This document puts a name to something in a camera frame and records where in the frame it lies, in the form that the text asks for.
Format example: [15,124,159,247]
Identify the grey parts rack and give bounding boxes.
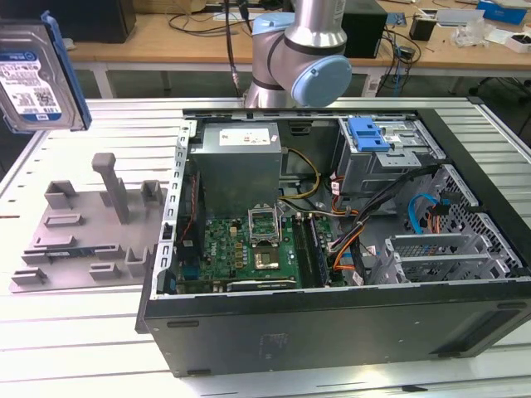
[8,152,169,294]

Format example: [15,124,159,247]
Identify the yellow wire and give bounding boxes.
[280,148,323,208]

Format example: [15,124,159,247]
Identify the black RAM stick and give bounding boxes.
[307,213,335,285]

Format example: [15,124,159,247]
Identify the blue plastic drive latch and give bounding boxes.
[348,118,392,153]

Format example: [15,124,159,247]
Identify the black computer tower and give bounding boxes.
[0,0,137,45]

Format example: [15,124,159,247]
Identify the blue data wire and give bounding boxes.
[408,193,441,235]

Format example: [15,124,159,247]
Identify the green motherboard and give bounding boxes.
[176,213,345,294]

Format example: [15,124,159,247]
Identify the black case fan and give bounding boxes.
[178,172,207,254]

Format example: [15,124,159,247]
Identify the CPU socket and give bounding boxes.
[251,244,282,273]

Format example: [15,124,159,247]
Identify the blue cardboard box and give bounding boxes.
[475,0,531,22]

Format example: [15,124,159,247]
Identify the black sleeved wire bundle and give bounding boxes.
[350,163,449,287]

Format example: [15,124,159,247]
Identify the black graphics card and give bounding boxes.
[215,277,300,294]

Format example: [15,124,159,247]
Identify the green RAM stick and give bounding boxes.
[295,213,323,288]

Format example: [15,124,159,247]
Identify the metal socket cover frame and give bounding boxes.
[247,205,280,246]

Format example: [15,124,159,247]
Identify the silver disk bay cage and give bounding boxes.
[371,234,522,287]

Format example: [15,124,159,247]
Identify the silver optical drive cage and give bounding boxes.
[334,117,447,196]

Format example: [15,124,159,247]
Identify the multicoloured wire bundle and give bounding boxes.
[327,221,366,274]

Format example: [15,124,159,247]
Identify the grey power supply unit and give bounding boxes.
[188,122,283,211]

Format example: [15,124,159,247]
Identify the black box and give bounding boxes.
[342,11,389,59]

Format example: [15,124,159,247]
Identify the orange power wire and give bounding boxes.
[426,205,445,235]

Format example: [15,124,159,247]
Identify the hard disk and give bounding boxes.
[0,11,93,134]

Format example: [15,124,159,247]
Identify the small black container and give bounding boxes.
[409,14,439,41]

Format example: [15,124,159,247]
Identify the black hanging cable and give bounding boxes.
[222,0,250,100]

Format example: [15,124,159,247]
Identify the wooden desk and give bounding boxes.
[0,0,531,99]

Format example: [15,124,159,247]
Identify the clear plastic bags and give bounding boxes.
[451,20,499,47]

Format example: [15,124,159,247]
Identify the black open PC case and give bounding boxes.
[134,107,531,378]

